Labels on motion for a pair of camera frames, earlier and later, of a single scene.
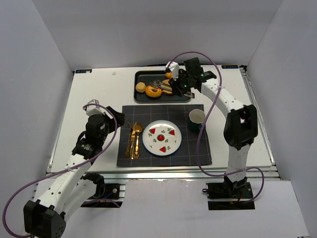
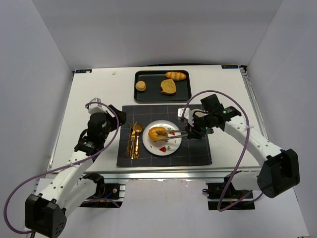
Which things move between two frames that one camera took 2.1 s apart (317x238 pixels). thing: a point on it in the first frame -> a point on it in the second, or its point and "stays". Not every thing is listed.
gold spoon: x=137 y=129 stays
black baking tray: x=146 y=77 stays
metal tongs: x=166 y=87 -> x=184 y=134
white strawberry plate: x=162 y=138 stays
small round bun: x=140 y=87 stays
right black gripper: x=180 y=88 -> x=192 y=131
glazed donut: x=152 y=91 -> x=155 y=133
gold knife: x=133 y=136 stays
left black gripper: x=115 y=117 stays
